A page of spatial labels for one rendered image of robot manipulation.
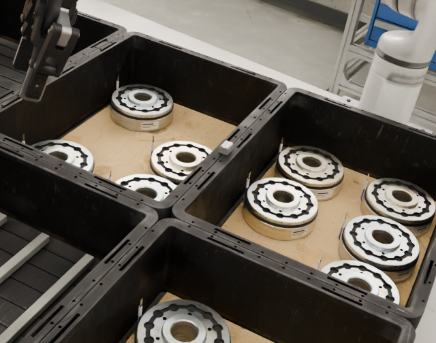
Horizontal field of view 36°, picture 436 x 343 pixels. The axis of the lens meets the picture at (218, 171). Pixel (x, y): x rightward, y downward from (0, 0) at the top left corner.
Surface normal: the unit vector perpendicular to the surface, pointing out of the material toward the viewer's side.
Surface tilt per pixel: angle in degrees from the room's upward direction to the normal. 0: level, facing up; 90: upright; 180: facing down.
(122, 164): 0
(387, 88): 88
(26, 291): 0
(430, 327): 0
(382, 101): 88
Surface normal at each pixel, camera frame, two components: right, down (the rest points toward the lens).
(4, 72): 0.14, -0.81
